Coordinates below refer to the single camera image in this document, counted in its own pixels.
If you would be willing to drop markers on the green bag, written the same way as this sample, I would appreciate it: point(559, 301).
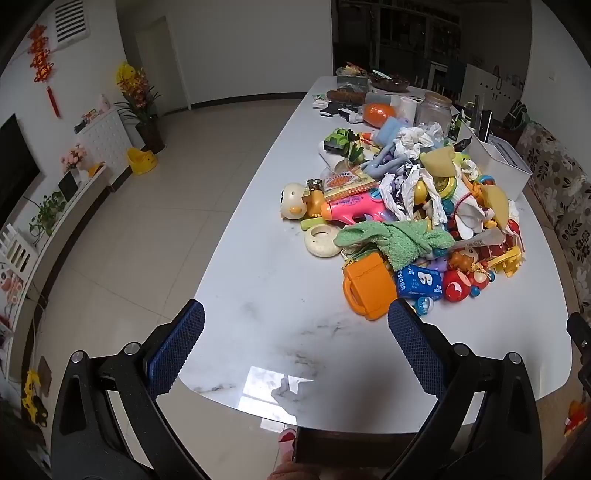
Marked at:
point(516, 116)

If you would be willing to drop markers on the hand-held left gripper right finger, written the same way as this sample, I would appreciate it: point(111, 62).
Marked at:
point(415, 346)

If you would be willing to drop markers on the orange toy case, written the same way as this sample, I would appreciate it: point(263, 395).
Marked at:
point(367, 288)

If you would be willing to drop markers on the red packet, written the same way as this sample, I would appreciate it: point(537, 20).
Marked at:
point(496, 247)

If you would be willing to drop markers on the red knot wall decoration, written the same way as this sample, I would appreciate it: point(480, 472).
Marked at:
point(42, 60)

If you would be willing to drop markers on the yellow sponge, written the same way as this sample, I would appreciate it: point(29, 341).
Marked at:
point(438, 161)
point(497, 205)

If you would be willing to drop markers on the blue tissue packet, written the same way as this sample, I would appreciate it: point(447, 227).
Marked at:
point(419, 282)

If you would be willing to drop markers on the green towel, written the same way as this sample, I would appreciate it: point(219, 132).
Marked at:
point(397, 237)

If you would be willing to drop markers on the brown bread stick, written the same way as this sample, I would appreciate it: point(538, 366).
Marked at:
point(346, 97)

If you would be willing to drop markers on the white tissue roll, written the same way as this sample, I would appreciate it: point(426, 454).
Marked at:
point(407, 108)

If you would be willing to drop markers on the green toy truck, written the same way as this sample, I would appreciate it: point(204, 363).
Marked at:
point(338, 140)

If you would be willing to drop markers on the glass jar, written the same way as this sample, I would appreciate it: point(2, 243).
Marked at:
point(434, 110)

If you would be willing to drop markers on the green trailing plant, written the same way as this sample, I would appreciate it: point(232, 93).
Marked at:
point(48, 212)

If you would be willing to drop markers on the red yellow floor toy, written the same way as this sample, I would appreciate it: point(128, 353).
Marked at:
point(577, 417)

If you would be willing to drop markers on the pink fabric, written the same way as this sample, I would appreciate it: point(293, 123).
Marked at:
point(286, 454)

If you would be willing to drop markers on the yellow potty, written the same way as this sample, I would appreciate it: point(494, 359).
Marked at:
point(142, 161)

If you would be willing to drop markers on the orange-edged snack packet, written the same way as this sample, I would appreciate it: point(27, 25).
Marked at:
point(348, 183)

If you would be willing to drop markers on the dark display cabinet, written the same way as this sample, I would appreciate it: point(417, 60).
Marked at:
point(397, 34)

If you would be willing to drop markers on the white door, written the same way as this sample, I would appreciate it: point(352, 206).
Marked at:
point(161, 64)

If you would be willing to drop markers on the white duck toy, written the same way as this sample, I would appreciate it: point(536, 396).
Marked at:
point(293, 201)

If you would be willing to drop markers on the yellow toy excavator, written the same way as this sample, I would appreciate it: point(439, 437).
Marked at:
point(34, 399)

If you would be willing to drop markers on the light blue cloth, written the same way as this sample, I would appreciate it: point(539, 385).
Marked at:
point(391, 130)

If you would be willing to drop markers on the floral sofa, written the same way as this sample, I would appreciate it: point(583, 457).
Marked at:
point(561, 184)

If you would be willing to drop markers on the red round toy figure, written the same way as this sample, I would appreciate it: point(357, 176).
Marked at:
point(455, 286)

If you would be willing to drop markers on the orange plastic toy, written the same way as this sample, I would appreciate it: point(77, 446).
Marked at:
point(378, 114)

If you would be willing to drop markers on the dark bowl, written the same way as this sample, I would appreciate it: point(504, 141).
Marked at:
point(388, 82)

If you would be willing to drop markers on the white storage box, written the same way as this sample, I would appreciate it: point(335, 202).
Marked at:
point(496, 159)

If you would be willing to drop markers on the black television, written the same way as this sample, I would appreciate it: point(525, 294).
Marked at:
point(16, 170)

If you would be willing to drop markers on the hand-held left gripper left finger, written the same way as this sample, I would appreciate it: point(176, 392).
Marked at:
point(178, 346)

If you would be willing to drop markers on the white wall vent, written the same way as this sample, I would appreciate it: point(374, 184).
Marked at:
point(70, 21)

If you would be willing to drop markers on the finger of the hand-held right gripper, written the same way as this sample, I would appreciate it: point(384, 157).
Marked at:
point(582, 333)

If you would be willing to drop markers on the pink water gun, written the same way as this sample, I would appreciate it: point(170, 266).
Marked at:
point(355, 210)

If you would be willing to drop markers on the yellow flower plant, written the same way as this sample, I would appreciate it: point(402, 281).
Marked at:
point(136, 94)

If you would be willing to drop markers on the light blue plush toy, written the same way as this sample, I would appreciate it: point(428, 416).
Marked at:
point(388, 159)

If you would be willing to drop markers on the yellow plastic toy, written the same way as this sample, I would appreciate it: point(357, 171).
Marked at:
point(505, 262)

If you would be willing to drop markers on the white sock with red trim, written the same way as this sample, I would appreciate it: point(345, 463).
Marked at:
point(471, 213)

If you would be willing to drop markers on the pink flower vase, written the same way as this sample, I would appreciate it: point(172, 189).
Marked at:
point(74, 159)

